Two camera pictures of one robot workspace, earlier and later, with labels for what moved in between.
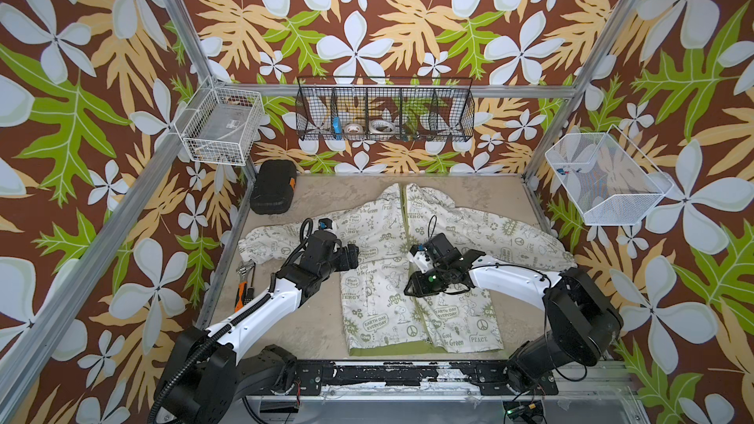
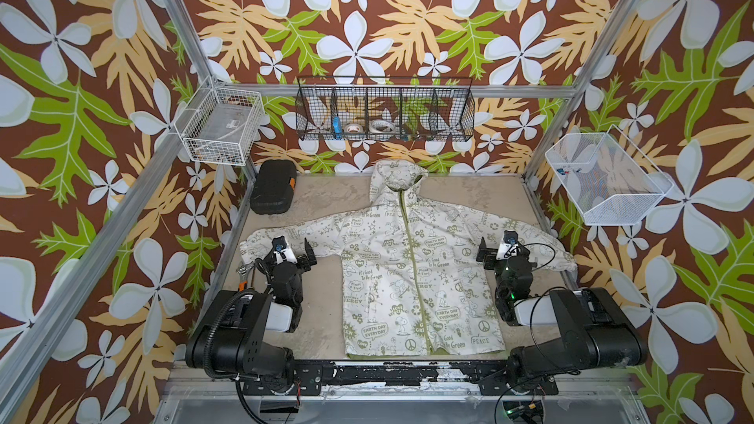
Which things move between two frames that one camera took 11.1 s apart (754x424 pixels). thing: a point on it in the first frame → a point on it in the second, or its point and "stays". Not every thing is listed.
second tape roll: [352, 129] stays
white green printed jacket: [382, 317] stays
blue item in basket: [337, 128] stays
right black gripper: [417, 288] → [491, 255]
